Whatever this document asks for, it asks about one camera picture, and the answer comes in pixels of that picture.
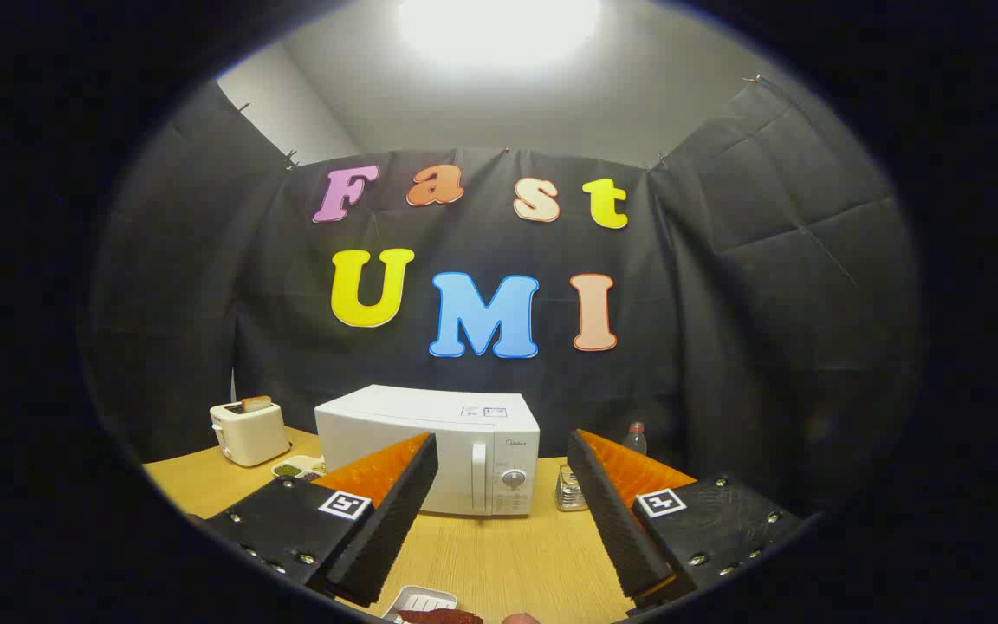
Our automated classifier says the white toaster oven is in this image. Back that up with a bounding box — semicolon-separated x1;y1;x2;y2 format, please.
314;385;541;518

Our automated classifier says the black backdrop cloth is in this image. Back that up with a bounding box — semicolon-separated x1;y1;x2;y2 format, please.
87;74;924;512

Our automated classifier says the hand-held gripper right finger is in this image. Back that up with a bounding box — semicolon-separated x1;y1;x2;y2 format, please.
567;429;812;612

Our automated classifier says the cream bread toaster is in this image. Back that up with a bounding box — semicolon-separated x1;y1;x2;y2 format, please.
209;400;292;468

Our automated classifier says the white divided bean dish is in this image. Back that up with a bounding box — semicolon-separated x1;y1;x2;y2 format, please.
271;455;327;483

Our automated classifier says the red fried chicken piece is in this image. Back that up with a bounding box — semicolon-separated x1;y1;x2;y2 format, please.
397;608;484;624

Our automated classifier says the small white ribbed tray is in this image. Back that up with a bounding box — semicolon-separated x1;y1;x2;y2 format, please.
380;586;458;624

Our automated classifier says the metal wire basket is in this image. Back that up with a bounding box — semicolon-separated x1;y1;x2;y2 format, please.
554;464;591;512

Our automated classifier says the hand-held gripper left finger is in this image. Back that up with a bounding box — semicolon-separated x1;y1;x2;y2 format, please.
203;432;439;608

